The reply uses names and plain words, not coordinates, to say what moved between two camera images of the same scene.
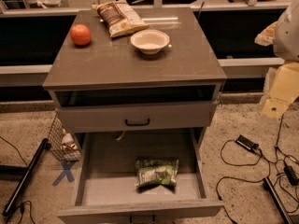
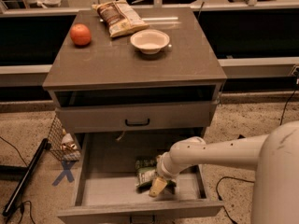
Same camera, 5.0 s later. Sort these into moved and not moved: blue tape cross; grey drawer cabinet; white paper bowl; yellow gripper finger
Moved: yellow gripper finger
Not moved: white paper bowl; blue tape cross; grey drawer cabinet
